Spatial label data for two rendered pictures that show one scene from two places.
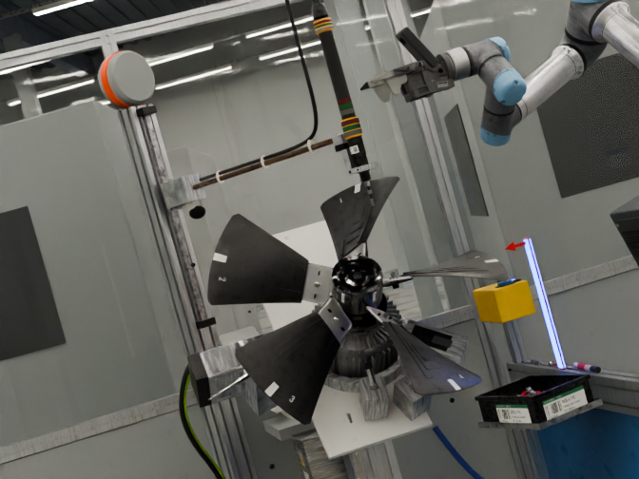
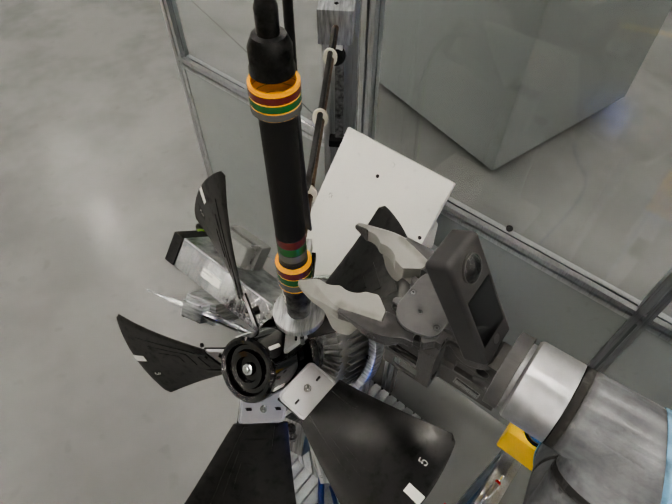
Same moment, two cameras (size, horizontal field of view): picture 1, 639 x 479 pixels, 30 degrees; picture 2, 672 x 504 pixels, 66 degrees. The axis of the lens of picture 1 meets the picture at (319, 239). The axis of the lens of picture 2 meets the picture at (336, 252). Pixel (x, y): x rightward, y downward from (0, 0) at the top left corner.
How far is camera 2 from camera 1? 275 cm
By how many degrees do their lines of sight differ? 68
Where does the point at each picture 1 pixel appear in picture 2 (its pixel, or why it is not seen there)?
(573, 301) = not seen: outside the picture
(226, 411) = not seen: hidden behind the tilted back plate
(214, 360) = (185, 257)
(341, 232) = (338, 277)
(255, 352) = (131, 330)
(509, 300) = (517, 449)
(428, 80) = (423, 369)
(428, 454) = not seen: hidden behind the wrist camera
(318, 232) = (426, 188)
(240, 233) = (216, 197)
